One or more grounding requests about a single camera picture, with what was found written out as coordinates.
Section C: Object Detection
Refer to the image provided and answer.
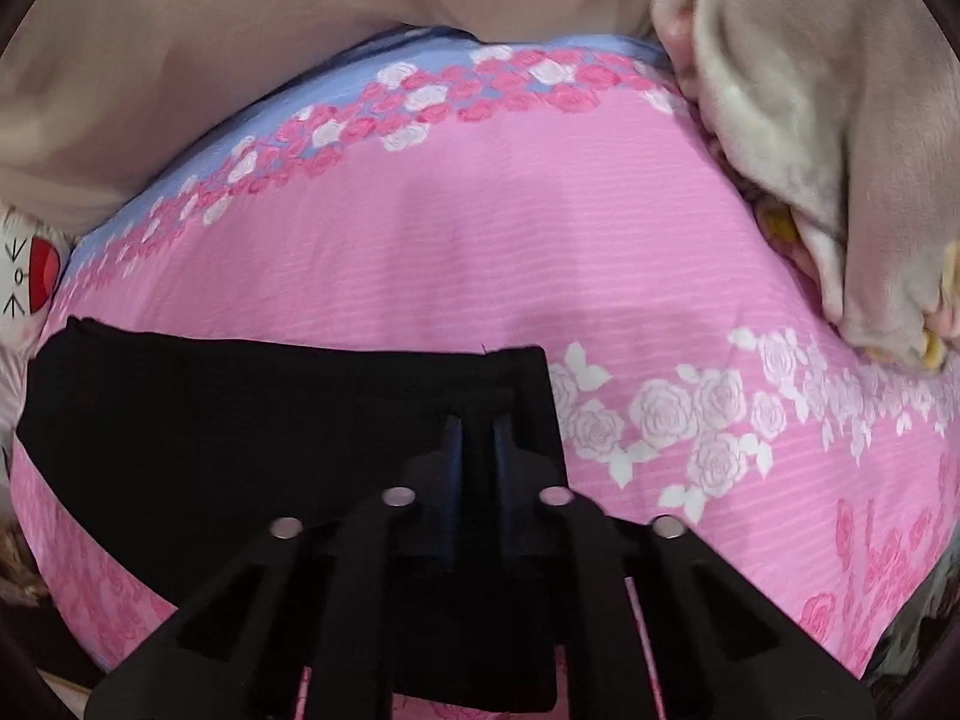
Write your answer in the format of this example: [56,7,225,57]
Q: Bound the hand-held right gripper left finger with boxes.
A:
[84,416,466,720]

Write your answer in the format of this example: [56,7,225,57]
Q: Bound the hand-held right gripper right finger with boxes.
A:
[490,418,878,720]

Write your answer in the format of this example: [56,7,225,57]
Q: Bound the black pants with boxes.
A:
[15,315,578,713]

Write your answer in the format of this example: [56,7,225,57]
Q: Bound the pink floral bedsheet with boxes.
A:
[7,26,960,720]

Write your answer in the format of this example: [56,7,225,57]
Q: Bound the grey floral blanket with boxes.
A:
[649,0,960,376]

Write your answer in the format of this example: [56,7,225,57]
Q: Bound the cartoon face pillow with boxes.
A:
[0,206,67,361]

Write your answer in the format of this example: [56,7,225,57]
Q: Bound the beige cloth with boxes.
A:
[0,0,676,241]

